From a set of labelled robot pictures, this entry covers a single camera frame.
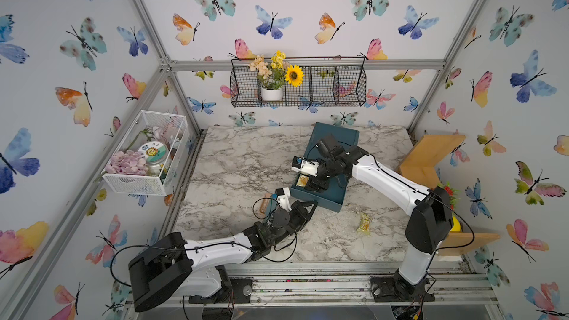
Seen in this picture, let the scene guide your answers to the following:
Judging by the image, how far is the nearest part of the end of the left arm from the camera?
59cm

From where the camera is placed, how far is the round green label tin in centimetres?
66

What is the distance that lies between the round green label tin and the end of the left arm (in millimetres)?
373

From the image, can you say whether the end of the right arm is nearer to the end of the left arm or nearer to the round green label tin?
the end of the left arm
